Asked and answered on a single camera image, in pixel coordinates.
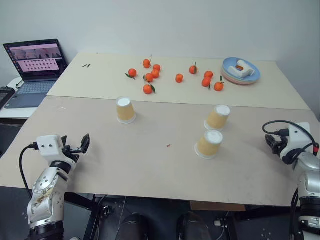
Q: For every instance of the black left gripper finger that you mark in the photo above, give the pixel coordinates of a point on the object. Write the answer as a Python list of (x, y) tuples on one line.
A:
[(85, 143), (64, 140)]

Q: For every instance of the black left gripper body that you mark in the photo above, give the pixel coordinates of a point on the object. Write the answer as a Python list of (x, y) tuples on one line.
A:
[(71, 155)]

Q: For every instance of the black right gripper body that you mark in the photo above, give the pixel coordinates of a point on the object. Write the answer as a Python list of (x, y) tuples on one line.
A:
[(281, 146)]

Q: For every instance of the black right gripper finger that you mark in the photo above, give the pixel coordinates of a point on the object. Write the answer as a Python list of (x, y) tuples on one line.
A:
[(270, 138), (270, 146)]

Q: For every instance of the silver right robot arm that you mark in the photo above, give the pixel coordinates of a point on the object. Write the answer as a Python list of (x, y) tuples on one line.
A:
[(310, 180)]

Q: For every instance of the yellow paper cup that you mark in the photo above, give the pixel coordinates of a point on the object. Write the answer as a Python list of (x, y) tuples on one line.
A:
[(208, 146), (125, 111), (217, 118)]

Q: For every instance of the light blue plate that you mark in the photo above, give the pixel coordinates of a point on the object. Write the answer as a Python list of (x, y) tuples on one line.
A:
[(253, 77)]

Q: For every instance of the pink plate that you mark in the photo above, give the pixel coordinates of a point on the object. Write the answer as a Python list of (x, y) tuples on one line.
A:
[(232, 82)]

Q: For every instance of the white foam block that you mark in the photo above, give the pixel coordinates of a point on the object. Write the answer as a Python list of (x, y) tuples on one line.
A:
[(246, 70)]

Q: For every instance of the orange tangerine with leaf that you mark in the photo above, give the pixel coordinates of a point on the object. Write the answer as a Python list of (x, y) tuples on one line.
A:
[(193, 69), (132, 72), (149, 77), (147, 63), (147, 89), (219, 86)]

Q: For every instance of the grey open laptop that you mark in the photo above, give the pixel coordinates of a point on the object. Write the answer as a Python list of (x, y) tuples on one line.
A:
[(32, 75)]

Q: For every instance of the black electronic device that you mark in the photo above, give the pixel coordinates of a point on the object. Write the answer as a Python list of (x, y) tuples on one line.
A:
[(5, 96)]

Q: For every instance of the small green leaves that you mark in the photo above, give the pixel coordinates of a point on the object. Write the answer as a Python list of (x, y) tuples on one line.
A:
[(87, 66)]

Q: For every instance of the brown cardboard piece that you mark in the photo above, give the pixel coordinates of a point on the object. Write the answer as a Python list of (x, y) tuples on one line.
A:
[(217, 206)]

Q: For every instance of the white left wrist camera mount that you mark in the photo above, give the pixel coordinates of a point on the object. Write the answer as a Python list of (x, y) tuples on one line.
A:
[(49, 146)]

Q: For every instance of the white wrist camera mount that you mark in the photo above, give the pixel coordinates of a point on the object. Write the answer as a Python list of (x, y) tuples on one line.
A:
[(297, 136), (49, 146)]

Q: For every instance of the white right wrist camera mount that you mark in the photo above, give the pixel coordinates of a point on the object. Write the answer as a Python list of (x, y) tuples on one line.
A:
[(297, 136)]

